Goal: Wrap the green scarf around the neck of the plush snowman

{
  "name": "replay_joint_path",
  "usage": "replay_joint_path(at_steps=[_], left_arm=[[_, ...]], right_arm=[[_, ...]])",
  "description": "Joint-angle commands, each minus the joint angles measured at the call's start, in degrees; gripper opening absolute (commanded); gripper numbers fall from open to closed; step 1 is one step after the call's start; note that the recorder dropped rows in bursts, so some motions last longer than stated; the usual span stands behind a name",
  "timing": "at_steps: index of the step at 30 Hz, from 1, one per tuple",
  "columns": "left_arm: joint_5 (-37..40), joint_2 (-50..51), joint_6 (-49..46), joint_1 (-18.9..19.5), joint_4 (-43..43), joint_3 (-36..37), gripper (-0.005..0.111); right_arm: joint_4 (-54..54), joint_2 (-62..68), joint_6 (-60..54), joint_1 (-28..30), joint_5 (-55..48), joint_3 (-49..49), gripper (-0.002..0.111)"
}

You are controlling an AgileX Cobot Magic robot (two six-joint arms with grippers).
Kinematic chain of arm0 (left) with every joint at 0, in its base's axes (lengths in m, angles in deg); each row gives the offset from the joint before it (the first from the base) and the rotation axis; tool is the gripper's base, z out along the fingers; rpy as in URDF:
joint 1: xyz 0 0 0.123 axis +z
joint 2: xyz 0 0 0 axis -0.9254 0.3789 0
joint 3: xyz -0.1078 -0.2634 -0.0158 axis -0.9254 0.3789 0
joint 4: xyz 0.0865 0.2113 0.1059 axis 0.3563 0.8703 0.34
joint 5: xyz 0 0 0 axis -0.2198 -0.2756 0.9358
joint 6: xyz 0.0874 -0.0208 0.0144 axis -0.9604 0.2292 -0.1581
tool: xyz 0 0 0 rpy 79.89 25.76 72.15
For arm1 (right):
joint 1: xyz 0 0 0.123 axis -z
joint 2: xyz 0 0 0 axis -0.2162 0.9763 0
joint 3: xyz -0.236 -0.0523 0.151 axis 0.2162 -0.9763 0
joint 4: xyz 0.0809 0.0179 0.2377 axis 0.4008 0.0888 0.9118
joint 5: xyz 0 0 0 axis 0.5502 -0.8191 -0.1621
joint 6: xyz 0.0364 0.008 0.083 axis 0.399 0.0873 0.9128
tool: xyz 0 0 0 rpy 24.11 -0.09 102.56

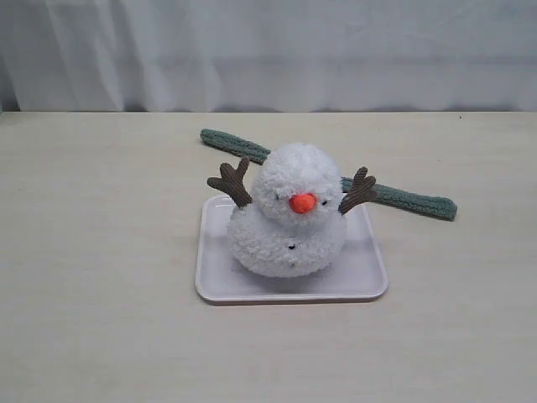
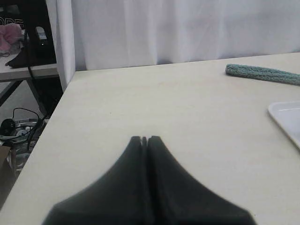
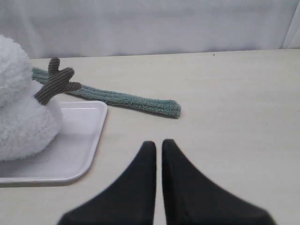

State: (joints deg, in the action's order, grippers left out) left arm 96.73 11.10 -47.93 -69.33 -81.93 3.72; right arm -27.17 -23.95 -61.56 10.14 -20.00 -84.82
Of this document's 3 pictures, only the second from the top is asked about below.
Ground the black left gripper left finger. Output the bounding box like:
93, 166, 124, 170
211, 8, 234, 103
43, 136, 150, 225

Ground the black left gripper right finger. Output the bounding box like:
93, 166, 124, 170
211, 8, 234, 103
147, 136, 256, 225

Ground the cardboard box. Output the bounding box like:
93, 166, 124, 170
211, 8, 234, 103
0, 146, 16, 203

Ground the white plastic tray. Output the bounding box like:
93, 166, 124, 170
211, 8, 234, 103
268, 101, 300, 149

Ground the grey side table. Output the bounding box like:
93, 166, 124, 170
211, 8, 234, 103
0, 61, 59, 115

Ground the white backdrop curtain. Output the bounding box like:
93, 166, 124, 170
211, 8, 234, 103
46, 0, 300, 89

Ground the black box on side table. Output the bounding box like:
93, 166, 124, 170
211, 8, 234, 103
0, 0, 56, 68

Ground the pink plush toy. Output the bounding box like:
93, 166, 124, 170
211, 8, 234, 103
0, 23, 23, 53

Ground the black cable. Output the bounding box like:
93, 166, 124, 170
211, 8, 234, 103
11, 30, 59, 150

